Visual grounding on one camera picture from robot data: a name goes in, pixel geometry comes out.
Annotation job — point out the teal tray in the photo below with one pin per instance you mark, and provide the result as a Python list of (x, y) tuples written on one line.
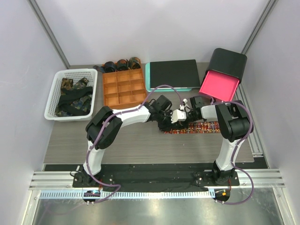
[(147, 83)]

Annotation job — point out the rolled brown floral tie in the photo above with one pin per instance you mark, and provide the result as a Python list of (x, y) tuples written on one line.
[(122, 65)]

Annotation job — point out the white perforated plastic basket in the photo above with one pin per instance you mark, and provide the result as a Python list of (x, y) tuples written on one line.
[(54, 95)]

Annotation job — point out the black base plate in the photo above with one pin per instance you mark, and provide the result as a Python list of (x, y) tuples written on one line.
[(147, 177)]

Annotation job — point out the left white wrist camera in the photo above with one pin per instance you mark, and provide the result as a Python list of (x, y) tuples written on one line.
[(178, 115)]

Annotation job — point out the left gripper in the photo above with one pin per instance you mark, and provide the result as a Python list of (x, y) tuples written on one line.
[(169, 126)]

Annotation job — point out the aluminium rail frame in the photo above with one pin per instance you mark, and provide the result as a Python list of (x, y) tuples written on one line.
[(262, 178)]

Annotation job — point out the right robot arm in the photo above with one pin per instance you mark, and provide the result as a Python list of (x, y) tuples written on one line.
[(235, 124)]

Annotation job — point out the orange compartment tray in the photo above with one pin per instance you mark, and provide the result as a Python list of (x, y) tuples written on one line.
[(124, 89)]

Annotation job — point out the dark floral tie in basket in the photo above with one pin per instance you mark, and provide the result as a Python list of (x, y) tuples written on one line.
[(70, 85)]

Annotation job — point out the white slotted cable duct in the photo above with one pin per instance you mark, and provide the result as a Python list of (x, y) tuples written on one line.
[(91, 194)]

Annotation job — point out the black notebook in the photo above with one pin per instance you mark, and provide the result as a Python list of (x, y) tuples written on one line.
[(179, 74)]

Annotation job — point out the multicoloured plaid tie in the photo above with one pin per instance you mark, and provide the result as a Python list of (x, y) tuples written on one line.
[(197, 128)]

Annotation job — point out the black pink drawer cabinet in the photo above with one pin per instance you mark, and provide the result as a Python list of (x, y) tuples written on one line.
[(223, 74)]

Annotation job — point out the black tie in basket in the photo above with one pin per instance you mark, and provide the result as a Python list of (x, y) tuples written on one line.
[(74, 102)]

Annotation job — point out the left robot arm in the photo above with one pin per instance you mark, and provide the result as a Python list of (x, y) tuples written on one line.
[(105, 125)]

